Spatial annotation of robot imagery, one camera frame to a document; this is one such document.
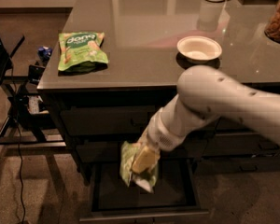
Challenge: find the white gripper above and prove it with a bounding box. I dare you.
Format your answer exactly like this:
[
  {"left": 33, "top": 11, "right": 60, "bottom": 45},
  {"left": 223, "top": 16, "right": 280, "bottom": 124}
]
[{"left": 130, "top": 106, "right": 189, "bottom": 175}]

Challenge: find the green Kettle jalapeno chip bag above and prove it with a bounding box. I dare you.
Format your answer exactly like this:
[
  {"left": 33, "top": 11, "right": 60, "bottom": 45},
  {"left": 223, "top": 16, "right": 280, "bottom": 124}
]
[{"left": 119, "top": 141, "right": 158, "bottom": 193}]

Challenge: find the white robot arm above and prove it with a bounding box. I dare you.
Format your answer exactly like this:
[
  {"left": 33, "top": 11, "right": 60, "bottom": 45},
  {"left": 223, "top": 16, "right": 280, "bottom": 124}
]
[{"left": 132, "top": 65, "right": 280, "bottom": 174}]

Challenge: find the top left drawer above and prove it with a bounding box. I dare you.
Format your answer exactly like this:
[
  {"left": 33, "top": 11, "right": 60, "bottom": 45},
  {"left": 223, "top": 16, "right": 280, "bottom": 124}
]
[{"left": 60, "top": 105, "right": 157, "bottom": 136}]

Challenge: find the middle left drawer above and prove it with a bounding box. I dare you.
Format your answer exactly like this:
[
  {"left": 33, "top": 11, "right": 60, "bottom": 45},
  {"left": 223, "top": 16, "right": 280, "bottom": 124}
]
[{"left": 76, "top": 138, "right": 207, "bottom": 162}]

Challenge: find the open bottom drawer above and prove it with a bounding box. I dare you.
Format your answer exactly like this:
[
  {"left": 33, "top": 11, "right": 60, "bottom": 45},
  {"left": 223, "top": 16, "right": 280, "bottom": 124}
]
[{"left": 79, "top": 160, "right": 208, "bottom": 224}]

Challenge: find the bottom right drawer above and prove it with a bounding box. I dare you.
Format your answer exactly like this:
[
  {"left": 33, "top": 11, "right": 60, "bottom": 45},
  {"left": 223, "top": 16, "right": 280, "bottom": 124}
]
[{"left": 193, "top": 156, "right": 280, "bottom": 175}]

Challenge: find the middle right drawer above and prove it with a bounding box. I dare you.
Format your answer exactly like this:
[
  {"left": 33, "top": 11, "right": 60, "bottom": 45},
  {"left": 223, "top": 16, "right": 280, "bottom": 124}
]
[{"left": 203, "top": 133, "right": 280, "bottom": 157}]

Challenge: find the top right drawer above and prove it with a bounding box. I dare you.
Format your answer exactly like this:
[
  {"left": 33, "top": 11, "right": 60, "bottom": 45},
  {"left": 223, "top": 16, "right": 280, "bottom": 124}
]
[{"left": 211, "top": 118, "right": 249, "bottom": 131}]

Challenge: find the green Dang chip bag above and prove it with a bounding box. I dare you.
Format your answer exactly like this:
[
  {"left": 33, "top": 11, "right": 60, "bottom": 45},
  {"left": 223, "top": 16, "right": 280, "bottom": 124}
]
[{"left": 58, "top": 32, "right": 108, "bottom": 73}]

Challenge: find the dark counter cabinet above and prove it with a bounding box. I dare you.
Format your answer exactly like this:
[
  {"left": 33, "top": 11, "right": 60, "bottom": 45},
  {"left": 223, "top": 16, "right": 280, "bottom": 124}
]
[{"left": 38, "top": 0, "right": 280, "bottom": 176}]

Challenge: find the white paper bowl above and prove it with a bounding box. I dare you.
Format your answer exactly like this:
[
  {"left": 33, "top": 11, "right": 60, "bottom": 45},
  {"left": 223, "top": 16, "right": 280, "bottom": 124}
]
[{"left": 176, "top": 36, "right": 222, "bottom": 63}]

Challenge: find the small device with screen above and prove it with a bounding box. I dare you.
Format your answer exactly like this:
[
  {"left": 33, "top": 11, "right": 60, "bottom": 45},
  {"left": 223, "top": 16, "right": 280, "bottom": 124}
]
[{"left": 28, "top": 65, "right": 45, "bottom": 85}]

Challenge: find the blue small object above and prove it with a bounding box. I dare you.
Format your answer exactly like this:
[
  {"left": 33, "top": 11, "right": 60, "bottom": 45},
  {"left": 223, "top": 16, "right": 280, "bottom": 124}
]
[{"left": 37, "top": 47, "right": 52, "bottom": 63}]

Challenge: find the black hanging cable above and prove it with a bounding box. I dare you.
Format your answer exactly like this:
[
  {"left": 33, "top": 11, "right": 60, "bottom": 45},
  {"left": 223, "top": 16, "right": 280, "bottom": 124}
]
[{"left": 8, "top": 58, "right": 28, "bottom": 224}]

